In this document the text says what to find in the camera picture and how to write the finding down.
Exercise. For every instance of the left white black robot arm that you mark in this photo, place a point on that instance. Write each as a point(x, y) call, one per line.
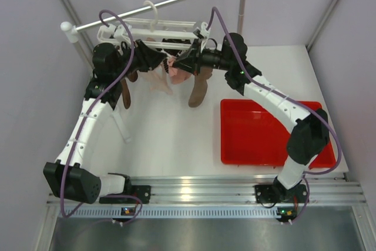
point(69, 177)

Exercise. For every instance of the thick pink sock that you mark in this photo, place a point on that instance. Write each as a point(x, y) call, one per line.
point(178, 76)

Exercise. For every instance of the taupe sock with striped cuff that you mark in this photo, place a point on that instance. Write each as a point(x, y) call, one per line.
point(200, 87)

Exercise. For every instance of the dark brown hanging sock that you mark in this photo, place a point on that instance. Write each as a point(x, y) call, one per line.
point(132, 77)

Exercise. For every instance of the black white striped sock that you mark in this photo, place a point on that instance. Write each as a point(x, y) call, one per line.
point(175, 52)

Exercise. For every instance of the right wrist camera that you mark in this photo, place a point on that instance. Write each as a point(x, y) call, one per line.
point(201, 30)

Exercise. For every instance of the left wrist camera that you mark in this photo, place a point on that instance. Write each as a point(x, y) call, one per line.
point(119, 33)

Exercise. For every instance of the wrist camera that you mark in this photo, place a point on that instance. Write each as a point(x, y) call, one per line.
point(119, 33)
point(201, 30)

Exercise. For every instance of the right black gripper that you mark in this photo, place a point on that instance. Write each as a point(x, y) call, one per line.
point(188, 62)

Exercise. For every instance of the red plastic tray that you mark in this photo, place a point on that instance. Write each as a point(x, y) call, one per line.
point(250, 135)

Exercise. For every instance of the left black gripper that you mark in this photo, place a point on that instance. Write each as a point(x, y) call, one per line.
point(148, 58)

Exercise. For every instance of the white metal drying rack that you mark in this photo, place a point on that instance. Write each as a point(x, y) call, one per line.
point(164, 1)

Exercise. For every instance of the aluminium mounting rail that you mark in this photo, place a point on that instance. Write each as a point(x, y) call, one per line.
point(220, 198)

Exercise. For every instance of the white plastic clip hanger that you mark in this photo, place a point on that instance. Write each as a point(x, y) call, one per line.
point(152, 31)

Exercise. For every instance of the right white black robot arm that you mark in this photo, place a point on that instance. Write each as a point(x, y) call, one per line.
point(308, 129)

